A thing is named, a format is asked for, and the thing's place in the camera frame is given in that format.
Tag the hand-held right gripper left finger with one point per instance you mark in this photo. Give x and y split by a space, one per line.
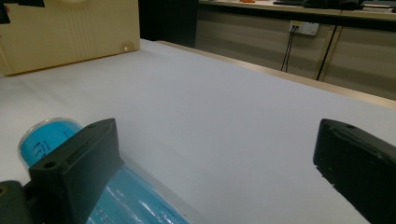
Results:
74 168

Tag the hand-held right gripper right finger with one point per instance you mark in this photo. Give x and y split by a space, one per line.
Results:
358 161

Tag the blue cylindrical plastic container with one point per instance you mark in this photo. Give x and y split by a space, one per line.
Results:
130 199

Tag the beige desk with panels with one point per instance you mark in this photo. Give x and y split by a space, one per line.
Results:
299 46

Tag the dark items on desk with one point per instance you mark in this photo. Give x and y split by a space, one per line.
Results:
320 3

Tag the orange object on desk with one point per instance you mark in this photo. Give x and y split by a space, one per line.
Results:
247 1

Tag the white wall socket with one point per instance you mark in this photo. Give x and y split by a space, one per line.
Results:
303 28

